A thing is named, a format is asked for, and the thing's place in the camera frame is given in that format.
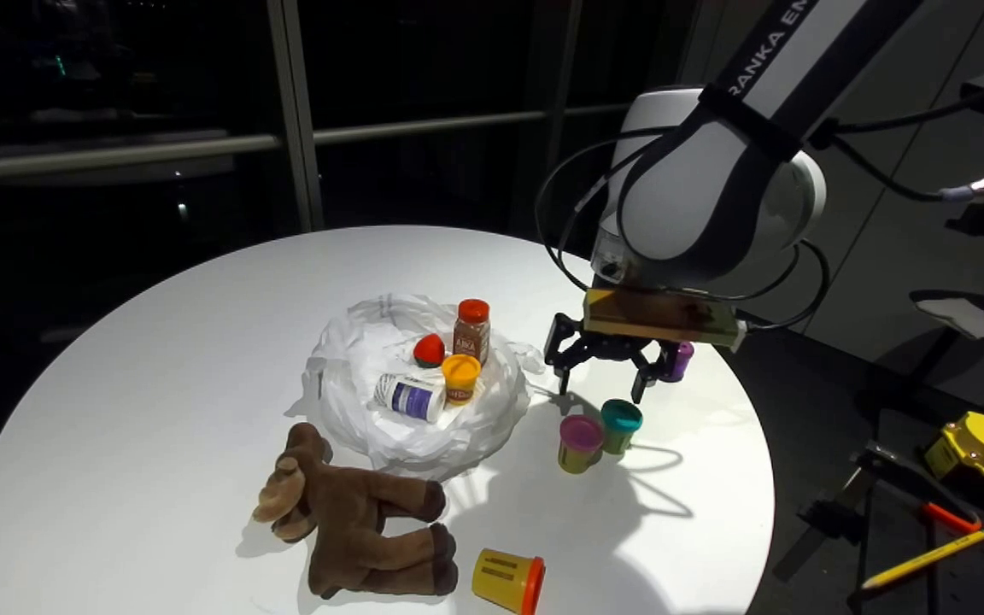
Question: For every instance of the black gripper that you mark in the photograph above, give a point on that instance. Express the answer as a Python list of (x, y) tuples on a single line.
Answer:
[(570, 331)]

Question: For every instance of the spice bottle with orange cap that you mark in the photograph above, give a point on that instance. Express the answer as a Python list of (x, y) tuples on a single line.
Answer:
[(470, 330)]

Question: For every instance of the small red round toy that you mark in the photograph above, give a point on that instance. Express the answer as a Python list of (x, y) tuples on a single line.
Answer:
[(427, 351)]

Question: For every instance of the clear small jar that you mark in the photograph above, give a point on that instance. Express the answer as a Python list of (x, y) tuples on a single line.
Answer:
[(410, 398)]

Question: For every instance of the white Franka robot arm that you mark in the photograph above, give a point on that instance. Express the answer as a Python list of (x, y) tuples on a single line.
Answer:
[(709, 205)]

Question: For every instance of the white plastic bag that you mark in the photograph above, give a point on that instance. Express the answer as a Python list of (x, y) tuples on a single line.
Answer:
[(344, 394)]

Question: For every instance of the tub with teal lid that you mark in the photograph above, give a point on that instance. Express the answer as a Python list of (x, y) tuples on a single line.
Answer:
[(619, 425)]

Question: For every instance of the tub with magenta lid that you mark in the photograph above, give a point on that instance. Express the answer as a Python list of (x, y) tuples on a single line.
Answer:
[(579, 444)]

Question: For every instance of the purple container with holed lid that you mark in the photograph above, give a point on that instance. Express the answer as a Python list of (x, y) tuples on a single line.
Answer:
[(682, 363)]

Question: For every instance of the yellow tub with orange lid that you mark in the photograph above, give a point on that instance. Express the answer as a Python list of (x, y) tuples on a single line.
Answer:
[(503, 581)]

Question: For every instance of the brown moose plush toy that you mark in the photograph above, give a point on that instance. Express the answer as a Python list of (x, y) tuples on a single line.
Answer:
[(360, 515)]

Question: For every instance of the grey window mullion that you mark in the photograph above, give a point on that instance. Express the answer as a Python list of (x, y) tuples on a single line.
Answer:
[(292, 115)]

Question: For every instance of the grey window railing bar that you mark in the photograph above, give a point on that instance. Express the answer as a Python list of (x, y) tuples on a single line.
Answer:
[(118, 156)]

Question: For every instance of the brown green wrist camera box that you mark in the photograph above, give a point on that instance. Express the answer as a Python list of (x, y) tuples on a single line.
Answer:
[(649, 316)]

